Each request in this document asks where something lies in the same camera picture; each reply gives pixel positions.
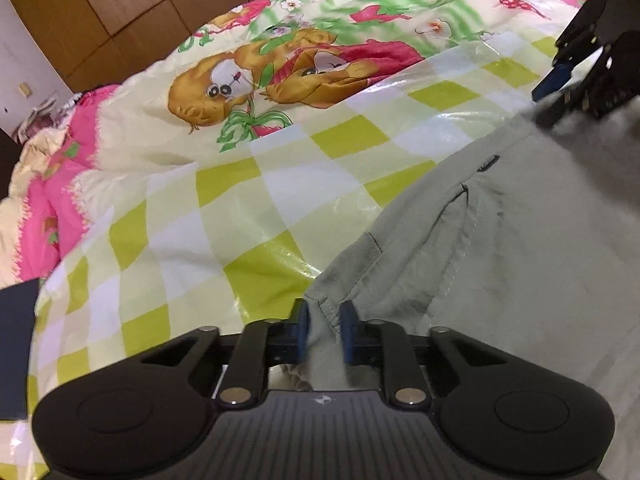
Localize dark blue folded cloth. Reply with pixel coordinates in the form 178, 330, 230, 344
0, 279, 42, 422

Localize wooden wardrobe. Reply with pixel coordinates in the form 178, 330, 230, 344
5, 0, 416, 93

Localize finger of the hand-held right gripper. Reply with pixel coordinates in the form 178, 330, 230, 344
536, 30, 640, 130
531, 0, 609, 104

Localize printed checkered blanket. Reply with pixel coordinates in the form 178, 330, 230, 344
0, 0, 594, 480

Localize pile of clutter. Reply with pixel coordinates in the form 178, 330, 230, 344
12, 91, 83, 145

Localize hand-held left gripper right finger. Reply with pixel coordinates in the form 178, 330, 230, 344
340, 300, 507, 408

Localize grey-green pants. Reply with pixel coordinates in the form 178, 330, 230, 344
285, 95, 640, 480

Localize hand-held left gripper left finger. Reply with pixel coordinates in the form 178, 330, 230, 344
141, 299, 310, 407

